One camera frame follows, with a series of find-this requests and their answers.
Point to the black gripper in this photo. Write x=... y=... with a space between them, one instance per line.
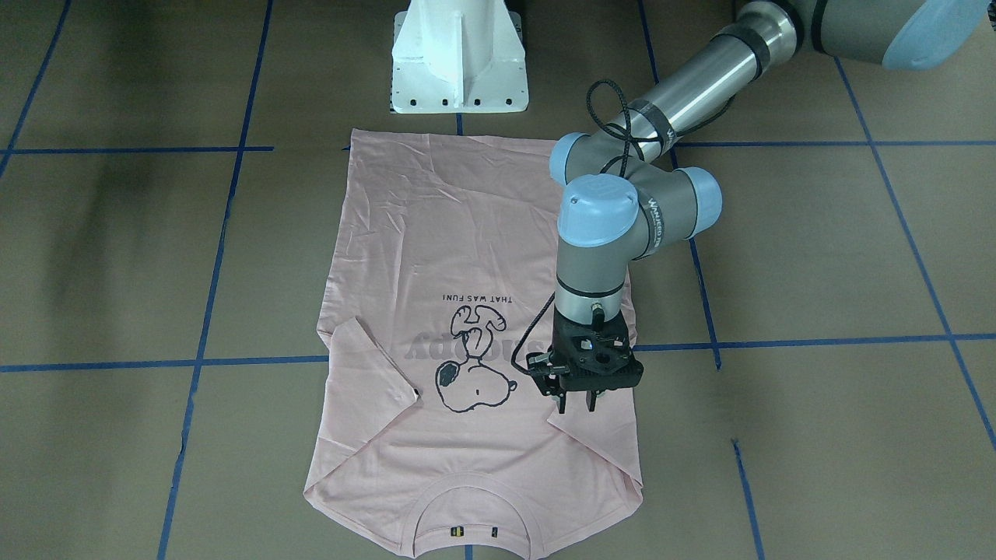
x=547 y=379

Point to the pink Snoopy t-shirt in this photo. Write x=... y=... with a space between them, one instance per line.
x=429 y=438

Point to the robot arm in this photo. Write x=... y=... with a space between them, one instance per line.
x=617 y=206

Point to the brown paper table mat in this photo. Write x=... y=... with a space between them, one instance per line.
x=821 y=361

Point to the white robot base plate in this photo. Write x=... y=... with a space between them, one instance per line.
x=464 y=57

